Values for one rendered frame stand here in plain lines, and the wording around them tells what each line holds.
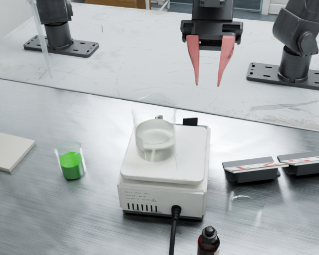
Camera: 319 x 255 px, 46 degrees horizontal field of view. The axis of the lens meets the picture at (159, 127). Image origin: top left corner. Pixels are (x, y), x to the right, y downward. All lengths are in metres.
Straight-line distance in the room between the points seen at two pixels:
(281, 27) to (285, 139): 0.24
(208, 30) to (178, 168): 0.23
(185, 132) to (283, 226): 0.20
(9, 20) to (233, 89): 1.86
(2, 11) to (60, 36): 1.46
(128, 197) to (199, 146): 0.13
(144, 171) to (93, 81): 0.42
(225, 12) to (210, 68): 0.31
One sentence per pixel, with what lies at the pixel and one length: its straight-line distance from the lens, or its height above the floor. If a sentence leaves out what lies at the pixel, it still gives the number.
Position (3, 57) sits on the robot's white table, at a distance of 1.09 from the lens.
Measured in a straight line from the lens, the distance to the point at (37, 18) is 0.53.
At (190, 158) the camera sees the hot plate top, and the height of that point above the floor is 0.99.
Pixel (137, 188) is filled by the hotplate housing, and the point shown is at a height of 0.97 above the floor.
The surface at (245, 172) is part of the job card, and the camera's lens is 0.63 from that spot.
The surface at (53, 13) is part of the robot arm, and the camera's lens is 0.99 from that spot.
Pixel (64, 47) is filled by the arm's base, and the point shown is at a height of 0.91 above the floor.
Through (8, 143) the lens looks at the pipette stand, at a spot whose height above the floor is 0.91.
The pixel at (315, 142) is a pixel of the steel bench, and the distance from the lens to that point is 0.76.
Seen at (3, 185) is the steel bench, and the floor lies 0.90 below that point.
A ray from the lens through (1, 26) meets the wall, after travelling 2.47.
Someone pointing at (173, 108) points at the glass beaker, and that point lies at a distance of 0.53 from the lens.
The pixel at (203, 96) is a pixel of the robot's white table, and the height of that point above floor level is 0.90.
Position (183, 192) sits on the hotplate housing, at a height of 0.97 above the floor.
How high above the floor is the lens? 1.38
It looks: 39 degrees down
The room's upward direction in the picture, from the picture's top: 3 degrees counter-clockwise
